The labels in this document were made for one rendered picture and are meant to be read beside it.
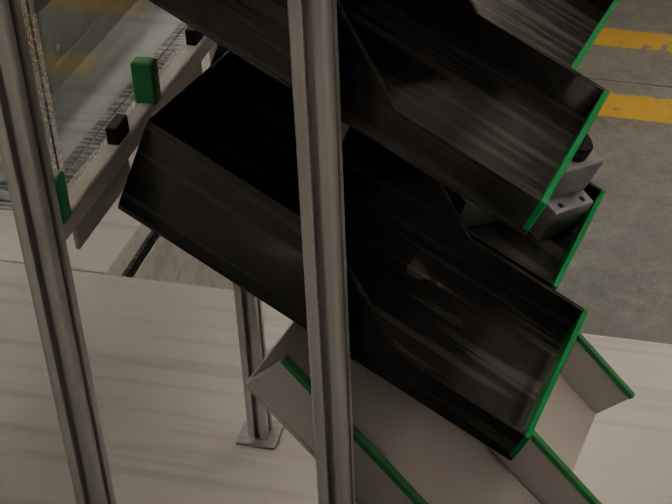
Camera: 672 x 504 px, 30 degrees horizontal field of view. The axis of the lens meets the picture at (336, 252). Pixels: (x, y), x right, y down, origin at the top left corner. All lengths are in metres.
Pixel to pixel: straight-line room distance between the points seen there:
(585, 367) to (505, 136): 0.39
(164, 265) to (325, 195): 1.05
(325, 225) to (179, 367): 0.70
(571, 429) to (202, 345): 0.48
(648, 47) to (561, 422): 3.04
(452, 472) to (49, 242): 0.34
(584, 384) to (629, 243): 2.01
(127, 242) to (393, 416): 0.73
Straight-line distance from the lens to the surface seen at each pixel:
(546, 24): 0.84
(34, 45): 1.53
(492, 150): 0.69
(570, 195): 0.92
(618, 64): 3.91
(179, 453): 1.25
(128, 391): 1.33
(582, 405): 1.08
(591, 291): 2.90
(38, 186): 0.71
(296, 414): 0.81
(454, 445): 0.91
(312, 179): 0.65
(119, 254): 1.53
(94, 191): 0.79
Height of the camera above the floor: 1.71
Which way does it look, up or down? 35 degrees down
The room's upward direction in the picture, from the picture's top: 2 degrees counter-clockwise
